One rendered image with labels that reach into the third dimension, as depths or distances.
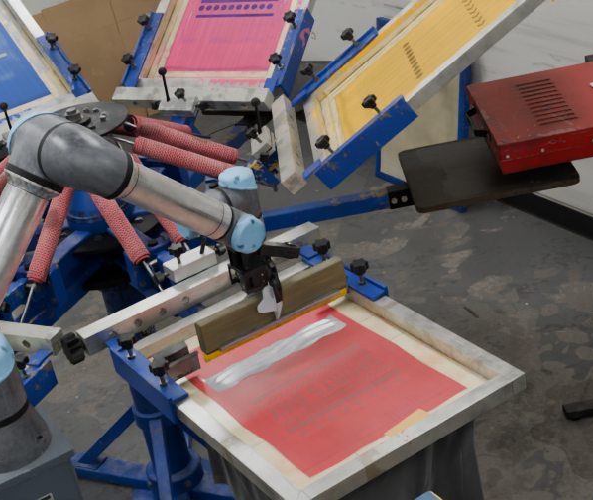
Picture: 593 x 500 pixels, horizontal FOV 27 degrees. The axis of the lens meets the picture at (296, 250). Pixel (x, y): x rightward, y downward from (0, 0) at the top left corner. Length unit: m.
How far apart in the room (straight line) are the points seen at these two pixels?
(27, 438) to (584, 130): 1.76
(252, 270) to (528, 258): 2.48
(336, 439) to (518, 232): 2.75
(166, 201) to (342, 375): 0.66
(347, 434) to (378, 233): 2.83
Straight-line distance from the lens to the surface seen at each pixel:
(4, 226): 2.36
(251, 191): 2.62
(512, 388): 2.63
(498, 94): 3.68
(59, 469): 2.36
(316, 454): 2.56
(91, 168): 2.26
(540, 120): 3.47
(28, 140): 2.35
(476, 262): 5.04
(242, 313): 2.74
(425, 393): 2.68
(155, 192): 2.33
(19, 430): 2.32
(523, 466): 3.97
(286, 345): 2.90
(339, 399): 2.70
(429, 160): 3.70
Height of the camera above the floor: 2.50
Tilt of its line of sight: 28 degrees down
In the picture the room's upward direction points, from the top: 12 degrees counter-clockwise
